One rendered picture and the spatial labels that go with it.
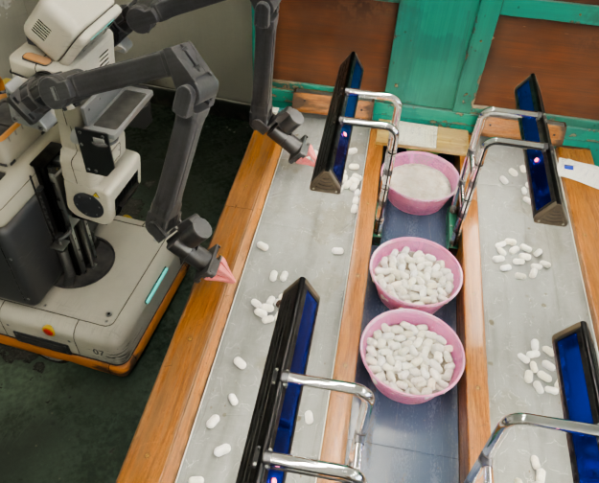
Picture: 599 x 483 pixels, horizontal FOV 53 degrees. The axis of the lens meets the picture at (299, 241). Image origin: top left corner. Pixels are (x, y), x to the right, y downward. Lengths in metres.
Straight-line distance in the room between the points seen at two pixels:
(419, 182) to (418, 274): 0.43
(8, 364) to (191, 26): 1.94
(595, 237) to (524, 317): 0.42
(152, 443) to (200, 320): 0.35
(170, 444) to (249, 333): 0.36
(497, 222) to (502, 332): 0.44
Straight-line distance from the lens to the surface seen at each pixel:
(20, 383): 2.56
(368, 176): 2.04
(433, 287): 1.76
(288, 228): 1.86
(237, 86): 3.53
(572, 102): 2.34
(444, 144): 2.23
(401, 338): 1.62
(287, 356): 1.11
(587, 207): 2.16
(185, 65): 1.32
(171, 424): 1.45
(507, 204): 2.10
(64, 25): 1.67
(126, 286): 2.36
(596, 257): 2.00
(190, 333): 1.58
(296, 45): 2.22
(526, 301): 1.81
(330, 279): 1.72
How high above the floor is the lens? 2.03
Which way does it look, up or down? 45 degrees down
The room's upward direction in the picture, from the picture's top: 3 degrees clockwise
